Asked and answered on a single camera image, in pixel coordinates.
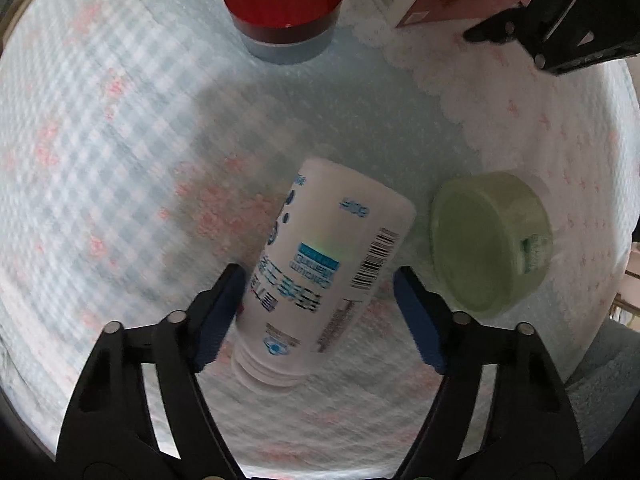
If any green round jar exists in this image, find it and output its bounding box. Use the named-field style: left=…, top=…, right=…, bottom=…
left=430, top=172, right=554, bottom=319

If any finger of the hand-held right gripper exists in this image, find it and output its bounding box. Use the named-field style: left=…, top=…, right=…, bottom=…
left=463, top=0, right=640, bottom=76

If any checked tablecloth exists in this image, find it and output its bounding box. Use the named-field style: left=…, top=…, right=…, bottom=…
left=0, top=0, right=640, bottom=479

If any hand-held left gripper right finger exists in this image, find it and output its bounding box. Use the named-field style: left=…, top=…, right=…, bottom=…
left=393, top=266, right=586, bottom=480

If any red round tin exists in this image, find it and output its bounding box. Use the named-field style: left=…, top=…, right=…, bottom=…
left=222, top=0, right=348, bottom=65

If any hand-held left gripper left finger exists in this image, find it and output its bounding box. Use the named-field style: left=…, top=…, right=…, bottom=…
left=56, top=263, right=247, bottom=480

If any white plastic bottle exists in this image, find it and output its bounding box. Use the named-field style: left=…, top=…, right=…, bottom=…
left=231, top=157, right=417, bottom=389

